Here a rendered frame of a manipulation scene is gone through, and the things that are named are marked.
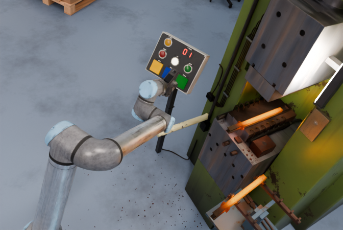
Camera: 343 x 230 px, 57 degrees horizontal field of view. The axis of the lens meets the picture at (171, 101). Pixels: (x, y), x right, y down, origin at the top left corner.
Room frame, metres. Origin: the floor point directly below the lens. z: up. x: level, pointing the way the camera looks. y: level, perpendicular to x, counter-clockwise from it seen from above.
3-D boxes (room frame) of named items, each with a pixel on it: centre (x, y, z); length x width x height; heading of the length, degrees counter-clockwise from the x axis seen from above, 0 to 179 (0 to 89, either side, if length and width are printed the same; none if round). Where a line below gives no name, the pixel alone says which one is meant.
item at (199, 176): (1.43, -0.62, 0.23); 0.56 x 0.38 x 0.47; 131
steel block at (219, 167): (1.43, -0.62, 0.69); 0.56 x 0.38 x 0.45; 131
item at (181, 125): (1.53, -0.13, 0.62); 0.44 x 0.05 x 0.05; 131
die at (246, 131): (1.46, -0.58, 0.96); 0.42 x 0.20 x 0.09; 131
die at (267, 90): (1.46, -0.58, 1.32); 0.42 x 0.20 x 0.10; 131
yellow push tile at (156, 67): (1.62, 0.15, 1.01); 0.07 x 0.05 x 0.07; 66
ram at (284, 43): (1.43, -0.61, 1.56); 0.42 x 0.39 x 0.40; 131
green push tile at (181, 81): (1.54, -0.03, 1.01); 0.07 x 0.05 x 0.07; 66
